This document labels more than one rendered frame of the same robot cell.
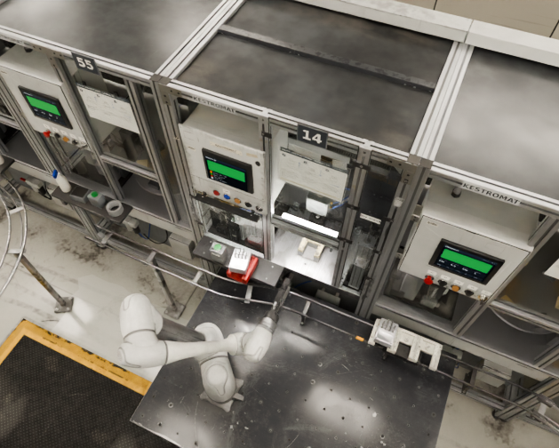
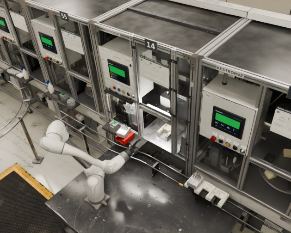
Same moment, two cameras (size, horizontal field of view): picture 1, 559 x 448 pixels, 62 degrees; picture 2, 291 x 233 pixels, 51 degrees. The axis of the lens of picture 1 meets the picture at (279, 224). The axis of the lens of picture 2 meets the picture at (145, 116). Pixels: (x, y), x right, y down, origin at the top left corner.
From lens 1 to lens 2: 107 cm
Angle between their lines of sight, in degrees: 19
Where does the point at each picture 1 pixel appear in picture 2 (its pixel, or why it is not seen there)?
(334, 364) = (164, 199)
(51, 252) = (40, 134)
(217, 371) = (93, 179)
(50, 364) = (21, 186)
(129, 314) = (51, 125)
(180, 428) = (69, 212)
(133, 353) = (46, 140)
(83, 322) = (44, 170)
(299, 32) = (165, 11)
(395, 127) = (193, 45)
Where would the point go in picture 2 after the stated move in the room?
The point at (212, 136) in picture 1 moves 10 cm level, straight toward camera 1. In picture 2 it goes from (111, 51) to (109, 56)
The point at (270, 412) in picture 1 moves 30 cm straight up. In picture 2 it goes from (119, 215) to (115, 196)
